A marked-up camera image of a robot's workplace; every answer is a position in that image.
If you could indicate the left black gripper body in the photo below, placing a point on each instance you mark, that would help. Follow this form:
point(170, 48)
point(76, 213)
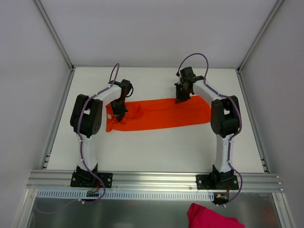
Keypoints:
point(119, 111)

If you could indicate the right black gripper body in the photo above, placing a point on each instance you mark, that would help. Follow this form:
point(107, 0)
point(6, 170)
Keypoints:
point(181, 95)

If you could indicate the orange t-shirt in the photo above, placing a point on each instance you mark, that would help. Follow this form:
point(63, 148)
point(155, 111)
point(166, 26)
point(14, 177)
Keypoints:
point(160, 114)

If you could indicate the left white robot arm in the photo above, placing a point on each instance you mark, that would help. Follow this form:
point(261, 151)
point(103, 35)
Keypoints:
point(86, 121)

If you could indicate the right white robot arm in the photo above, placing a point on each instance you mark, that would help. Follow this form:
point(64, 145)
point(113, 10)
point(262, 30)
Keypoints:
point(225, 122)

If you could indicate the pink t-shirt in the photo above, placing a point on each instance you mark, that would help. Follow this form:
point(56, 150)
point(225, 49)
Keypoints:
point(202, 217)

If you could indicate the slotted white cable duct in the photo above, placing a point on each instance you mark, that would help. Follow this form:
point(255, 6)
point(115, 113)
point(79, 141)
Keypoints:
point(126, 194)

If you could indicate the left aluminium frame post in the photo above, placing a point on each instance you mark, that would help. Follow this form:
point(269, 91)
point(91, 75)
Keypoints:
point(45, 17)

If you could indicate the aluminium frame post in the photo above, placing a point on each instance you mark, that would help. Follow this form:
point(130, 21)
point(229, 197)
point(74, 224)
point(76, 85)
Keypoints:
point(45, 17)
point(270, 17)

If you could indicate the aluminium mounting rail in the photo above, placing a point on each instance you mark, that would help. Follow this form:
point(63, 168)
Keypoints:
point(155, 181)

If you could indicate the right aluminium frame post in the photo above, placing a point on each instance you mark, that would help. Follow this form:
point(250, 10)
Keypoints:
point(270, 17)

